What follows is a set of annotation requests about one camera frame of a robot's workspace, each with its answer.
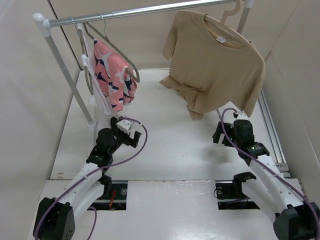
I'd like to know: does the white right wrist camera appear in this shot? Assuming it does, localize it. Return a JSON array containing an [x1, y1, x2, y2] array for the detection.
[[233, 112, 249, 121]]

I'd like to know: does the grey hanger with pink shirt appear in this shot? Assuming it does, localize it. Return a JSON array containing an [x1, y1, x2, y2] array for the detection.
[[83, 13, 141, 83]]

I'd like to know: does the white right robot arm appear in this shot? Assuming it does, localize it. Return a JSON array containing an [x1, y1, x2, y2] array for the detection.
[[212, 119, 320, 240]]

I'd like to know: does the aluminium rail right side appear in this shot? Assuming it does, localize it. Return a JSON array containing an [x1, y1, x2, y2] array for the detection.
[[258, 91, 292, 179]]

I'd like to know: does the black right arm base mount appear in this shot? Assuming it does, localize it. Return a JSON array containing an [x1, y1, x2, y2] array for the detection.
[[213, 172, 260, 210]]

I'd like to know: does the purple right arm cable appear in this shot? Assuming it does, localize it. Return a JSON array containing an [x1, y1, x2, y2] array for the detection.
[[220, 107, 320, 226]]

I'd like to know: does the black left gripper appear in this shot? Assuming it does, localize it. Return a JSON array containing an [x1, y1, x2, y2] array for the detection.
[[107, 118, 140, 155]]

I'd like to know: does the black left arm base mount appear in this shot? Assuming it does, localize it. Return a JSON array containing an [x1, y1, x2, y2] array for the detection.
[[90, 180, 128, 211]]

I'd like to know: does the white garment on hanger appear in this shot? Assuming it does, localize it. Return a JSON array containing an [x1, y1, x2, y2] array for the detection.
[[78, 23, 112, 116]]

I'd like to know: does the pink patterned shirt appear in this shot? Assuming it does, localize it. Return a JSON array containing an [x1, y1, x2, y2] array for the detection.
[[93, 38, 138, 112]]

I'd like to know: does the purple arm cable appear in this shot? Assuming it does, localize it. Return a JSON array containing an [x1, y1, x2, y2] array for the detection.
[[220, 107, 320, 226], [33, 116, 149, 240]]

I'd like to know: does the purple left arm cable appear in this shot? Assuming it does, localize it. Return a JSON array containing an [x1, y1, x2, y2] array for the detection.
[[33, 116, 149, 240]]

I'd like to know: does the beige t shirt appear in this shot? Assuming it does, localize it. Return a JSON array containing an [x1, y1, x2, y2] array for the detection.
[[161, 10, 266, 120]]

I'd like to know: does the white clothes rack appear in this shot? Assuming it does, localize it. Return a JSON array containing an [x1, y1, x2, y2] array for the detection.
[[32, 0, 256, 128]]

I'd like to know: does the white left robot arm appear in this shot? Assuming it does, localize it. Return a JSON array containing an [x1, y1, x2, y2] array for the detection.
[[32, 117, 142, 240]]

